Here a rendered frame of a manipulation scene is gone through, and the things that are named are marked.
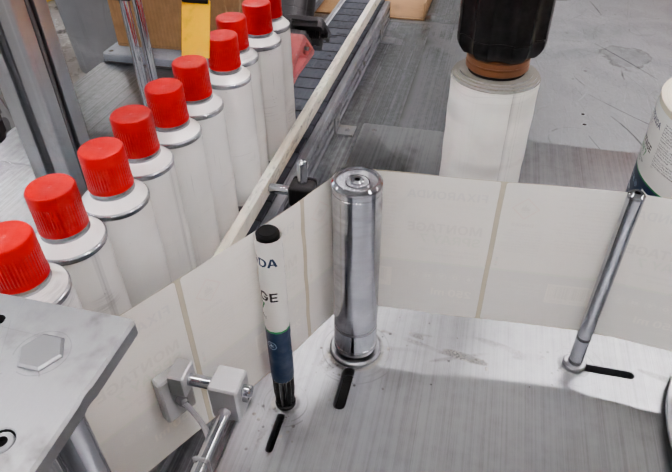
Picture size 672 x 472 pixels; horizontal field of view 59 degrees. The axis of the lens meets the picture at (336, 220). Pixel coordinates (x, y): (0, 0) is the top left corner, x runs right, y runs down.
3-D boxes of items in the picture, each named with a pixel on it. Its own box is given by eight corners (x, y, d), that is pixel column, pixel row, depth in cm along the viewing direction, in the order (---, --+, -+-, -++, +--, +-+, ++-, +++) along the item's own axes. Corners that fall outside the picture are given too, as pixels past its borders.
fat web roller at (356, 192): (374, 373, 52) (382, 201, 41) (324, 363, 53) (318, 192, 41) (384, 334, 56) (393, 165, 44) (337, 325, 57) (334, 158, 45)
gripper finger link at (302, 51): (296, 88, 80) (306, 19, 80) (246, 83, 81) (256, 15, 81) (307, 100, 87) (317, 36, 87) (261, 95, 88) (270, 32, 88)
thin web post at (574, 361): (585, 376, 52) (655, 202, 40) (562, 371, 52) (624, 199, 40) (584, 358, 53) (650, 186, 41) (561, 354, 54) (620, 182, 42)
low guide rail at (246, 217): (147, 407, 48) (142, 392, 47) (134, 404, 48) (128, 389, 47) (385, -9, 130) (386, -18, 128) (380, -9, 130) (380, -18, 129)
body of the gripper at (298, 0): (320, 30, 80) (328, -24, 80) (248, 24, 82) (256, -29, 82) (329, 46, 86) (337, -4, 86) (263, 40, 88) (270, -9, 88)
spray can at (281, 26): (291, 146, 82) (281, -5, 70) (255, 142, 83) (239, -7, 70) (300, 127, 86) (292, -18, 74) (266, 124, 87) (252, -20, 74)
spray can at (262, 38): (283, 166, 78) (271, 10, 66) (245, 162, 79) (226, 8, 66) (293, 146, 82) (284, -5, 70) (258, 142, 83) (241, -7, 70)
